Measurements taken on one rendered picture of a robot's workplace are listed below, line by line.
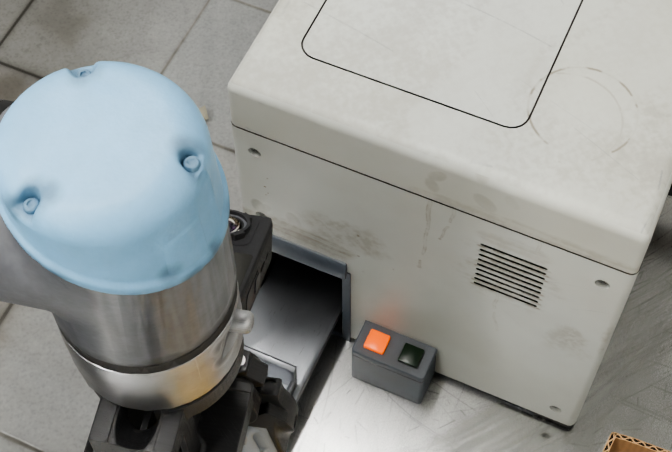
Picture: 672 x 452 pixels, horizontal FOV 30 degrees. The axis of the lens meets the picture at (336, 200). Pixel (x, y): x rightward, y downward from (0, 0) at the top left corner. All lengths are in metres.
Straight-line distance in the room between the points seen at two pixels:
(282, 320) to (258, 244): 0.34
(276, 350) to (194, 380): 0.45
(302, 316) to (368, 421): 0.10
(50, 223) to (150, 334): 0.08
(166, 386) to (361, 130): 0.29
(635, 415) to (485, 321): 0.18
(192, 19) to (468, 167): 1.63
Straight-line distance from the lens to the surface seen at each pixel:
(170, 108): 0.43
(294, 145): 0.80
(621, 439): 0.85
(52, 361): 2.02
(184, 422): 0.55
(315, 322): 0.98
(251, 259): 0.63
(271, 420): 0.65
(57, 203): 0.41
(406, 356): 0.95
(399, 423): 0.99
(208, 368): 0.52
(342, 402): 0.99
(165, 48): 2.31
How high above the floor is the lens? 1.80
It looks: 59 degrees down
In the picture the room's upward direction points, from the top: 1 degrees counter-clockwise
